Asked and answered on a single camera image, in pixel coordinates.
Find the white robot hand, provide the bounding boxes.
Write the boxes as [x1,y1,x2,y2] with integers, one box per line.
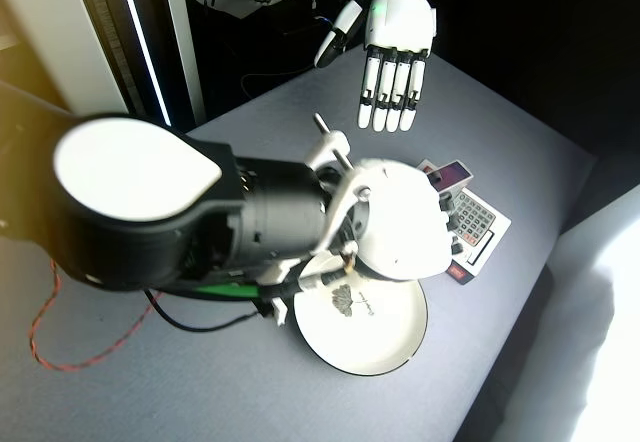
[313,0,437,133]
[344,158,466,283]

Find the small grey box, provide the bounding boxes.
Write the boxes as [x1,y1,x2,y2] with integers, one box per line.
[427,160,474,194]

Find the calculator box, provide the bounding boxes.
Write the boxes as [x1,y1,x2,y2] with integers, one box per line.
[417,158,513,286]

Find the white plate dark rim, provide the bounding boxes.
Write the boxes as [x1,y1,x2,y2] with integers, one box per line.
[292,251,430,377]

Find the black backdrop board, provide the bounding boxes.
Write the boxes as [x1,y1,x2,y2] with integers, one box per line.
[429,0,640,213]

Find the bright white light strip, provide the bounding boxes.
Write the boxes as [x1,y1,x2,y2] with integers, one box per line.
[114,0,174,128]

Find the grey table cloth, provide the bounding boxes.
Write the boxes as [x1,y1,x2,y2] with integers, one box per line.
[0,44,599,442]

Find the beige cabinet panel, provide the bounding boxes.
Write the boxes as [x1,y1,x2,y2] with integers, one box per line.
[0,0,132,116]

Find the white upright post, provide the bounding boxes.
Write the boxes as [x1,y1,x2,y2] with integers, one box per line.
[158,0,208,126]

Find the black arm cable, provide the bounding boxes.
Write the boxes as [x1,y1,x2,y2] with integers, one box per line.
[143,289,262,334]

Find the red black braided cable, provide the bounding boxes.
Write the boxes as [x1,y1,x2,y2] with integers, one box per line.
[27,259,164,372]

